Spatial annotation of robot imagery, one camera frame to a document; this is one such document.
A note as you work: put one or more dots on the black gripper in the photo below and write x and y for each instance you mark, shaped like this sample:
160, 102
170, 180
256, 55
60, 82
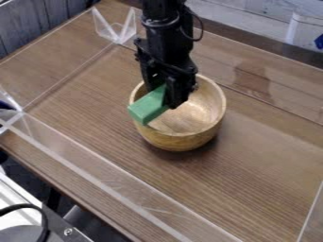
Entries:
163, 53

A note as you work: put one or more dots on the green rectangular block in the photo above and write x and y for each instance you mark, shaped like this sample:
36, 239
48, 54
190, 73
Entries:
146, 104

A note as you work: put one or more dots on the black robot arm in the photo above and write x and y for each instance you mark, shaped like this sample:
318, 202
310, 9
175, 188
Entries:
166, 9

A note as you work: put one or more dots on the brown wooden bowl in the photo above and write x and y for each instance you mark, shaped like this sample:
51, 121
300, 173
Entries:
190, 126

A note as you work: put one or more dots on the white container background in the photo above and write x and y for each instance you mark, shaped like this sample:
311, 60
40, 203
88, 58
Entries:
306, 31

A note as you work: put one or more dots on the clear acrylic corner bracket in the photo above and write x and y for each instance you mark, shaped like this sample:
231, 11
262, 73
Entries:
116, 32

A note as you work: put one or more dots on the clear acrylic front wall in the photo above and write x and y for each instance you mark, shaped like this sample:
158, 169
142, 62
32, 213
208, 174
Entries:
140, 211

